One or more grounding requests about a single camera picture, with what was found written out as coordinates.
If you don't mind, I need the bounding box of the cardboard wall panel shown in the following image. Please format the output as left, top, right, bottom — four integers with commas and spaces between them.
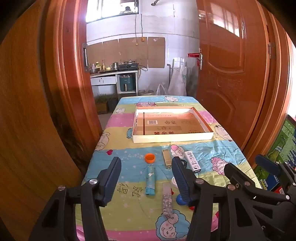
147, 37, 166, 69
119, 38, 148, 65
103, 39, 119, 65
87, 42, 103, 67

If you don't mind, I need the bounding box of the black gas stove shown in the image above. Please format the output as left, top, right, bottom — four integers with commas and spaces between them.
119, 61, 139, 70

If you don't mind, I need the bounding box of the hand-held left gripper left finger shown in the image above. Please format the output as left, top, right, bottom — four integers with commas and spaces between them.
29, 157, 122, 241

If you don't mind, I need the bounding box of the green printed carton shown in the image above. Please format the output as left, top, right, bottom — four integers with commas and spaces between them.
253, 162, 280, 190
266, 118, 296, 167

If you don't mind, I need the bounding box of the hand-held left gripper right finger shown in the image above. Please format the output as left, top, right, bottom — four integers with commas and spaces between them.
171, 156, 266, 241

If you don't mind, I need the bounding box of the cartoon printed blanket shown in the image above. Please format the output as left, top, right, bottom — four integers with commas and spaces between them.
75, 95, 263, 241

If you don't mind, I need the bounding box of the white printed lighter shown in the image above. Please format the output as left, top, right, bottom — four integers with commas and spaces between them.
184, 150, 200, 173

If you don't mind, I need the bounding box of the gold rectangular lighter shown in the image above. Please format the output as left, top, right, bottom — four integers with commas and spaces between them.
162, 149, 173, 169

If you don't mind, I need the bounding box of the white sack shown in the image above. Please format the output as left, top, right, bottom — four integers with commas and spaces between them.
168, 66, 187, 96

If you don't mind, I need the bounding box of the white counter cabinet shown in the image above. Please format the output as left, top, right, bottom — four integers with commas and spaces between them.
90, 70, 139, 94

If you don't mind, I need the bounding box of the green air fryer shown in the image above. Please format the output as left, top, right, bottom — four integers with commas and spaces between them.
120, 75, 136, 92

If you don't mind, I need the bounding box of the shallow cardboard box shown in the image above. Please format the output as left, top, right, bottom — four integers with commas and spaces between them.
132, 106, 214, 143

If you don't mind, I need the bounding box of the wooden door frame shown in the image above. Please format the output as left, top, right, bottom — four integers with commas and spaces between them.
44, 0, 296, 167

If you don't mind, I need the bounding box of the wooden door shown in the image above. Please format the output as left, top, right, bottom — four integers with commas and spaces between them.
196, 0, 270, 149

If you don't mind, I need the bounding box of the metal strike plate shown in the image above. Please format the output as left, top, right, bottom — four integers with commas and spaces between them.
83, 43, 88, 73

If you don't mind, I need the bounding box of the planter box with greens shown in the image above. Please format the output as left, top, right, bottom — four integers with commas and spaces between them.
95, 94, 118, 114

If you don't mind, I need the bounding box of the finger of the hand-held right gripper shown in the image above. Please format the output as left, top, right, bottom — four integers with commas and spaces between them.
255, 154, 296, 193
223, 162, 292, 209

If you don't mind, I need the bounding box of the blue bottle cap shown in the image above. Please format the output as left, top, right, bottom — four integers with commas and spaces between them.
176, 194, 188, 206

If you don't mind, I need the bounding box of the large wooden panel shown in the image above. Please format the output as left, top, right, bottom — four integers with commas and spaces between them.
0, 7, 90, 241

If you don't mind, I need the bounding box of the teal lighter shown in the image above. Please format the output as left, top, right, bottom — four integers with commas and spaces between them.
145, 166, 156, 197

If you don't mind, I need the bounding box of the window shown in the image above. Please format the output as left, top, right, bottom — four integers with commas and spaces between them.
86, 0, 139, 23

